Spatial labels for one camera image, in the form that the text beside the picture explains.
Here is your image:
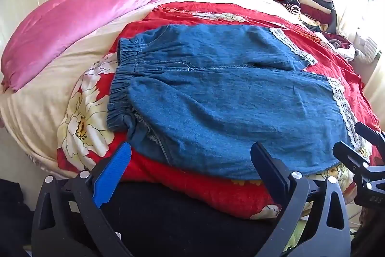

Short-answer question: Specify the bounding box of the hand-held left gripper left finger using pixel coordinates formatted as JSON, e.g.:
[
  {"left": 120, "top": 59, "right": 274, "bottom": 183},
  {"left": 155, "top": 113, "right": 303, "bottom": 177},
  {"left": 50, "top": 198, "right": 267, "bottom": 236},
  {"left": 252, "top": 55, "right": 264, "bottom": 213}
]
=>
[{"left": 32, "top": 142, "right": 133, "bottom": 257}]

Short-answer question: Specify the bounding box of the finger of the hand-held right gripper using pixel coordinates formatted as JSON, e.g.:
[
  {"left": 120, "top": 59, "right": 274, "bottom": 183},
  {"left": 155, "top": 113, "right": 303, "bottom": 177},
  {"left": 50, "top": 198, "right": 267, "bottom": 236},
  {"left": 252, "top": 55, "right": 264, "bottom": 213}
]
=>
[
  {"left": 355, "top": 122, "right": 385, "bottom": 155},
  {"left": 332, "top": 141, "right": 373, "bottom": 182}
]

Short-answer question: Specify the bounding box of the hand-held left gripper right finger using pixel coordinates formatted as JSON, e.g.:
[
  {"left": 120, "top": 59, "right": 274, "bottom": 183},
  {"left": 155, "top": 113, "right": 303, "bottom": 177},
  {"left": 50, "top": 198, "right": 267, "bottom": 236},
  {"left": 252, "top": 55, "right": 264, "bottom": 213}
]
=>
[{"left": 250, "top": 142, "right": 351, "bottom": 257}]

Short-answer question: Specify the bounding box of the blue denim pants lace trim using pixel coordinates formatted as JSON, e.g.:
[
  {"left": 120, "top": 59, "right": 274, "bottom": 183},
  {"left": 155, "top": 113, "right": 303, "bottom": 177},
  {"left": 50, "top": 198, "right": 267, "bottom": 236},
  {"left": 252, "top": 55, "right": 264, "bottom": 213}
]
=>
[{"left": 107, "top": 24, "right": 366, "bottom": 181}]

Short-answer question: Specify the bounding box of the black cloth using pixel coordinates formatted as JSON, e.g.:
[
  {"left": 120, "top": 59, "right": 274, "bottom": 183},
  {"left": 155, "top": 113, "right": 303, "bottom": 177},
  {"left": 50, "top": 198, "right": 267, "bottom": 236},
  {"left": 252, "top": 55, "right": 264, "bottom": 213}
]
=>
[{"left": 0, "top": 177, "right": 280, "bottom": 257}]

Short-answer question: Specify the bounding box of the white ribbed cloth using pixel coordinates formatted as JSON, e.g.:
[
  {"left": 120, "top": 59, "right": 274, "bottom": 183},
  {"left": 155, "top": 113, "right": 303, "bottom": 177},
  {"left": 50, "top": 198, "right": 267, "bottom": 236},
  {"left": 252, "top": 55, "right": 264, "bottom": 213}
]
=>
[{"left": 355, "top": 36, "right": 378, "bottom": 65}]

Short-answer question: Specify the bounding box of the pile of folded clothes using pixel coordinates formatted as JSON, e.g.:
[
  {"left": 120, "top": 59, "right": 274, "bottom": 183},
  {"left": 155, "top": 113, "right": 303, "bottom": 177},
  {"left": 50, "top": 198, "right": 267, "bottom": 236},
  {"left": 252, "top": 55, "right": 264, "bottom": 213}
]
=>
[{"left": 263, "top": 0, "right": 358, "bottom": 62}]

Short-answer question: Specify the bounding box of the pink quilt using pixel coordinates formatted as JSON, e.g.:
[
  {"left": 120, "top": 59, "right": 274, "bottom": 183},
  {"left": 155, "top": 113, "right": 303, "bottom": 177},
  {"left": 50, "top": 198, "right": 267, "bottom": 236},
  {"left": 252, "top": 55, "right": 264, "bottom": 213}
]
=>
[{"left": 1, "top": 0, "right": 169, "bottom": 93}]

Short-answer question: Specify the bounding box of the red floral blanket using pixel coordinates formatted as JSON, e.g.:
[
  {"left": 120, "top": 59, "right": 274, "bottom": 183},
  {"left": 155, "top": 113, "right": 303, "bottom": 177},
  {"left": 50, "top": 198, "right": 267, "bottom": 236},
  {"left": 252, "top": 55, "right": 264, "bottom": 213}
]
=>
[{"left": 57, "top": 1, "right": 382, "bottom": 220}]

